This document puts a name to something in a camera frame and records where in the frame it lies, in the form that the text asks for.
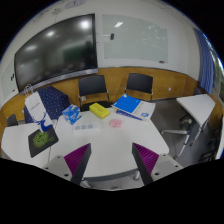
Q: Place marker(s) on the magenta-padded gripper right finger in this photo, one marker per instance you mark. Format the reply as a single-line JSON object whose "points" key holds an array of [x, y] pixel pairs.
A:
{"points": [[146, 160]]}

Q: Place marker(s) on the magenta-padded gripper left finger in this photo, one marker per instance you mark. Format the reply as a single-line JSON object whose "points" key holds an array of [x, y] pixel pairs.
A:
{"points": [[77, 159]]}

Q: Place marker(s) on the pink charger block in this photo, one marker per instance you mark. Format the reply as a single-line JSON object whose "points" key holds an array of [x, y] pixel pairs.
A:
{"points": [[115, 123]]}

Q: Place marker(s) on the white power strip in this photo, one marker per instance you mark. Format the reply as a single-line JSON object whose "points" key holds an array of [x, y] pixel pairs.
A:
{"points": [[86, 126]]}

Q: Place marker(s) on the black mouse pad green print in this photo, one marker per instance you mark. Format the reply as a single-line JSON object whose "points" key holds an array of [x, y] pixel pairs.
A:
{"points": [[42, 142]]}

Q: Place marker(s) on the blue tissue box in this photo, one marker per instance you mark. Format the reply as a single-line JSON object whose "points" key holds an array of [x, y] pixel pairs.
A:
{"points": [[71, 114]]}

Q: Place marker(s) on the thin blue booklet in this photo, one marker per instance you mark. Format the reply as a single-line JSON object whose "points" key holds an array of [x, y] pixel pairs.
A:
{"points": [[128, 115]]}

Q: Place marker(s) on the yellow box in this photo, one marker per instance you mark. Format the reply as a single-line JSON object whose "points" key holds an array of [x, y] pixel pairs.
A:
{"points": [[99, 110]]}

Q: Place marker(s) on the blue and white book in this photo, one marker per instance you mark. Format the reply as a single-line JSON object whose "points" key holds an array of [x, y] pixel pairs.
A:
{"points": [[128, 103]]}

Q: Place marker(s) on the blue dotted bag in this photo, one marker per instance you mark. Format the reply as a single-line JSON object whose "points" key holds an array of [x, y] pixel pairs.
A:
{"points": [[56, 100]]}

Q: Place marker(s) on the white paper bag blue deer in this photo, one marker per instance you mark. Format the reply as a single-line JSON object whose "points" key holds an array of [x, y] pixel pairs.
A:
{"points": [[36, 108]]}

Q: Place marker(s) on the white side table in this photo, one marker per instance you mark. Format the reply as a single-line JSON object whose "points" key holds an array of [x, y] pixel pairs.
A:
{"points": [[196, 106]]}

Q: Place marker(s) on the black chair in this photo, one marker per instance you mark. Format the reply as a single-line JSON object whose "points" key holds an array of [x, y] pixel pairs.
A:
{"points": [[140, 82], [91, 85]]}

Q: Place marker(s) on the dark grey chair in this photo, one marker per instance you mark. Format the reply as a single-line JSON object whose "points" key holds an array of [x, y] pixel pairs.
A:
{"points": [[12, 120]]}

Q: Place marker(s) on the small narrow whiteboard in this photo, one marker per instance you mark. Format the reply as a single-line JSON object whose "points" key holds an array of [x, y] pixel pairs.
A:
{"points": [[8, 81]]}

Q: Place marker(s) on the blue curtain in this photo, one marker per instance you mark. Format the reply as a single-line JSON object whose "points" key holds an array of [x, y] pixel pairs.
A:
{"points": [[206, 66]]}

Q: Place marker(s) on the glass whiteboard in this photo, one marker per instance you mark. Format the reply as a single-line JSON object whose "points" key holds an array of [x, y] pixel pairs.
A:
{"points": [[136, 38]]}

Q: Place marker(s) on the black whiteboard eraser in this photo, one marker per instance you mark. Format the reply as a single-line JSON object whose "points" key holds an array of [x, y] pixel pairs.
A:
{"points": [[112, 36]]}

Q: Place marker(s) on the large dark wall screen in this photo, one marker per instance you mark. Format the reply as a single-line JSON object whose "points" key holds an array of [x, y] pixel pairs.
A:
{"points": [[55, 51]]}

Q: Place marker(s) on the round wall clock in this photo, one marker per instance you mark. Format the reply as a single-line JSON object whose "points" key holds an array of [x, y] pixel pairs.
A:
{"points": [[75, 3]]}

